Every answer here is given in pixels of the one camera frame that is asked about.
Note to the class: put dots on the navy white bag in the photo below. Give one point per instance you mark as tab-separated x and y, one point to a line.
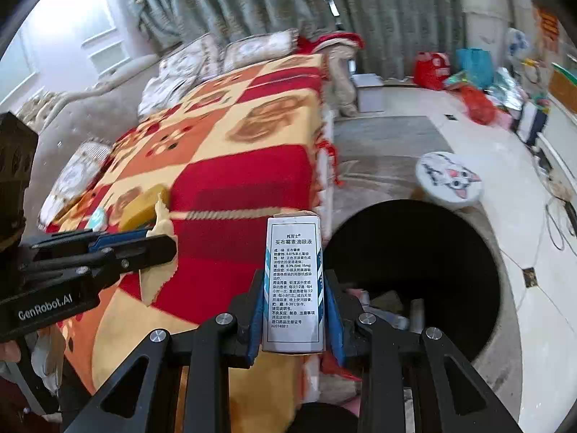
532	122

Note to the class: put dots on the white storage box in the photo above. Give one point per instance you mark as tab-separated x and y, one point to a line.
368	92

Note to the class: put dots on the light blue wrapper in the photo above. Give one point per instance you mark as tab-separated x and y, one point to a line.
97	220

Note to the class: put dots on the cat print wooden stool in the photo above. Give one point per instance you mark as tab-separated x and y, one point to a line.
450	178

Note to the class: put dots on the white tv cabinet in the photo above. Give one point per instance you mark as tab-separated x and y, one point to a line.
561	144

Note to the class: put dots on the red plastic bag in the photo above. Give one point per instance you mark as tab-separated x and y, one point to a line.
478	104

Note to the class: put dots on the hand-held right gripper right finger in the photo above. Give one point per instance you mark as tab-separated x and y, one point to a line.
334	320

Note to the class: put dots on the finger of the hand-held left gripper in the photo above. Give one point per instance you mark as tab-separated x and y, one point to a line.
153	250
117	240

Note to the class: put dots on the beige upholstered headboard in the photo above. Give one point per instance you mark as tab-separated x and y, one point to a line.
76	112

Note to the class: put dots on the red yellow checkered blanket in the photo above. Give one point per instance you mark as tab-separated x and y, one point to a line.
252	180

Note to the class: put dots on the floral cushion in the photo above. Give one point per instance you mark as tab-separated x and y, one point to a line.
74	180

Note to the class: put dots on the floral square pillow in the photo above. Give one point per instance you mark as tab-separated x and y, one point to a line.
191	56
259	49

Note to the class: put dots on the white power strip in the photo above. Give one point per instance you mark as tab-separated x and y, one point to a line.
559	187

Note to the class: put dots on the yellow cloth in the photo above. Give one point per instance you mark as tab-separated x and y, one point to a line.
155	286

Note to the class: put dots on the silver foil bag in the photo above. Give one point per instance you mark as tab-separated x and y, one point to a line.
507	89

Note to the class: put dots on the red cloth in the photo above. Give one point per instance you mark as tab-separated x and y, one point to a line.
333	41

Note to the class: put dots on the yellow sponge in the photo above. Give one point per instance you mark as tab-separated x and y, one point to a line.
139	205

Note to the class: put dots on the red hanging ornament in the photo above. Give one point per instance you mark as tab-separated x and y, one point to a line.
546	25

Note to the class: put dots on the white blue plastic bag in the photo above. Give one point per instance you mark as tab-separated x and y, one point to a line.
518	44

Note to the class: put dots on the grey green patterned curtain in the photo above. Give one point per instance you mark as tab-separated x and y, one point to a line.
293	4

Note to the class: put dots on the small white medicine box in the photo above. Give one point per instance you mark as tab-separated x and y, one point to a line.
293	288

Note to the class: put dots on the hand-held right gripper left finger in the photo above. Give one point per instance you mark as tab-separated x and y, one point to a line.
257	320

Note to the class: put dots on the teal shopping bag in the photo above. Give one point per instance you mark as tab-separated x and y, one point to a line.
474	67

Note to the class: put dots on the black round trash bin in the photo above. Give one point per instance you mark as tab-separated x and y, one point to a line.
405	243

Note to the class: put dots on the red gift bag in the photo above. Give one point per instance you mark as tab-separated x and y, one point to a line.
432	71

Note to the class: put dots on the grey floor rug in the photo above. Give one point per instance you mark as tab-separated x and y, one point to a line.
387	144

